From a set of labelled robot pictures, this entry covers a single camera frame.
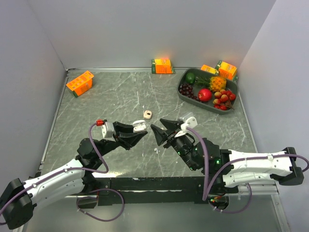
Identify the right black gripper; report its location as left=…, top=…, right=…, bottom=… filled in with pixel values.
left=150, top=118, right=198, bottom=170

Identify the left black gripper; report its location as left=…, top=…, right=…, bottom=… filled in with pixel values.
left=96, top=121, right=147, bottom=158

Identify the white earbud charging case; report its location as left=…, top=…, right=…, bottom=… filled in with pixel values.
left=132, top=120, right=147, bottom=132

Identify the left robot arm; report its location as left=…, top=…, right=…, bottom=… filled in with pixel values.
left=0, top=119, right=147, bottom=230

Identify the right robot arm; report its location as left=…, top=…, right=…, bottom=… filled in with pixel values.
left=151, top=116, right=304, bottom=195

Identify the pink earbud charging case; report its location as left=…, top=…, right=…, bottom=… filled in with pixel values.
left=143, top=110, right=153, bottom=120

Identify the dark grape bunch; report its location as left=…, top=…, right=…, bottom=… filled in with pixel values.
left=178, top=83, right=200, bottom=102

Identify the dark grey fruit tray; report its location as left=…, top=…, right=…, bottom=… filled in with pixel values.
left=177, top=68, right=239, bottom=115

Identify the red apple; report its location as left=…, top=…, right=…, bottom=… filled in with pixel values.
left=197, top=88, right=212, bottom=102

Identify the green lime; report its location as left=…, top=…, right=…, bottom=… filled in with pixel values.
left=185, top=72, right=196, bottom=85

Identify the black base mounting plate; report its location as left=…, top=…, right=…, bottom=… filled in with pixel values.
left=66, top=176, right=239, bottom=206

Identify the orange juice carton middle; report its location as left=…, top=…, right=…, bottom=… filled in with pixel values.
left=151, top=59, right=175, bottom=74

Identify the orange juice carton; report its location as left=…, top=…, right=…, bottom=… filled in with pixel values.
left=66, top=71, right=94, bottom=98
left=215, top=60, right=238, bottom=82
left=151, top=59, right=175, bottom=74

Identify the orange juice carton left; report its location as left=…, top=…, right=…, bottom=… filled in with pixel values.
left=66, top=71, right=94, bottom=98

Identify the red lychee bunch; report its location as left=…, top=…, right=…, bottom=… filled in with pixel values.
left=212, top=89, right=236, bottom=111

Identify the small pineapple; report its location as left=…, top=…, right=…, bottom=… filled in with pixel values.
left=195, top=76, right=227, bottom=92

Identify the orange carton behind tray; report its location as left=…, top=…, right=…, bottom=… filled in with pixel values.
left=200, top=64, right=219, bottom=76

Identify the orange juice carton right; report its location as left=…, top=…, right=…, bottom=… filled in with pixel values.
left=215, top=60, right=238, bottom=82

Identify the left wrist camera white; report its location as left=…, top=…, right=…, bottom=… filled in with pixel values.
left=96, top=119, right=115, bottom=140

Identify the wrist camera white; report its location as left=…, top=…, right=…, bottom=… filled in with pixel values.
left=96, top=119, right=115, bottom=140
left=175, top=112, right=197, bottom=138

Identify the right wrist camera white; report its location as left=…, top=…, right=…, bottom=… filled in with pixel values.
left=175, top=112, right=197, bottom=138

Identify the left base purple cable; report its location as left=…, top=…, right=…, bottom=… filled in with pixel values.
left=76, top=188, right=125, bottom=222

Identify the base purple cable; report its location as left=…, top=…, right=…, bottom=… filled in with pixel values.
left=76, top=188, right=125, bottom=222
left=209, top=182, right=253, bottom=214

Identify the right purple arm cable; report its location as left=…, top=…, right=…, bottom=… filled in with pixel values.
left=185, top=127, right=309, bottom=202

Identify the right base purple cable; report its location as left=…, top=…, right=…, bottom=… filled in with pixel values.
left=209, top=182, right=253, bottom=214

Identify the aluminium rail frame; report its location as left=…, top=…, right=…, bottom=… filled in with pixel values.
left=23, top=68, right=290, bottom=232

